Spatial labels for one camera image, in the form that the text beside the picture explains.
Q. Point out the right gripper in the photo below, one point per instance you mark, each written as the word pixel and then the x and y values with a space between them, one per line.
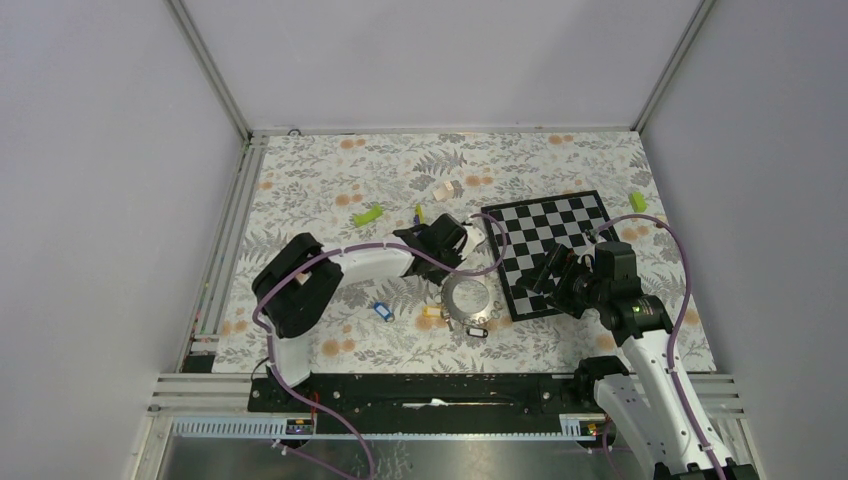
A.
pixel 557 259

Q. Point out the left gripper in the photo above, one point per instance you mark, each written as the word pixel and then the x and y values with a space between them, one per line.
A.
pixel 455 252

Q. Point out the yellow key tag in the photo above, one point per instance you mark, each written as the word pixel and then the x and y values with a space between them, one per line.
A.
pixel 432 312

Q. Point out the large silver keyring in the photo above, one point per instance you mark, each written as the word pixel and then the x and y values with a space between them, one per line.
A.
pixel 467 300

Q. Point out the white black key tag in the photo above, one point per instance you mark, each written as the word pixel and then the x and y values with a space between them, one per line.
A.
pixel 477 332

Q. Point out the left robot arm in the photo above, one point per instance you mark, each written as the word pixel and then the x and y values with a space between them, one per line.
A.
pixel 296 287

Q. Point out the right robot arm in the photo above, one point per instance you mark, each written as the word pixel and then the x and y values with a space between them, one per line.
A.
pixel 649 399

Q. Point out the black white chessboard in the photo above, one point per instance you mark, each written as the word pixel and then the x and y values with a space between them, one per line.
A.
pixel 521 233

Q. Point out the cream toy block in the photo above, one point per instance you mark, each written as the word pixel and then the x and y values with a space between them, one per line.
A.
pixel 444 192

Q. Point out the green curved block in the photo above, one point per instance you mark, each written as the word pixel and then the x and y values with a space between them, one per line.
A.
pixel 369 216

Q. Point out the blue key tag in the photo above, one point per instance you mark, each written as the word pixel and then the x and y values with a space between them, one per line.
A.
pixel 384 312

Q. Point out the floral table mat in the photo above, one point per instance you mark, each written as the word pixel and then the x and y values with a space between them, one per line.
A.
pixel 316 184

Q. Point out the small green block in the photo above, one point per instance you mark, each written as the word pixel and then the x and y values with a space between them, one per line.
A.
pixel 638 202

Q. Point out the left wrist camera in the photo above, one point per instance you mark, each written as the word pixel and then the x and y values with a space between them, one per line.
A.
pixel 472 239

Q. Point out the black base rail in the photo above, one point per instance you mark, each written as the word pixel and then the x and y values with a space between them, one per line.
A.
pixel 435 404

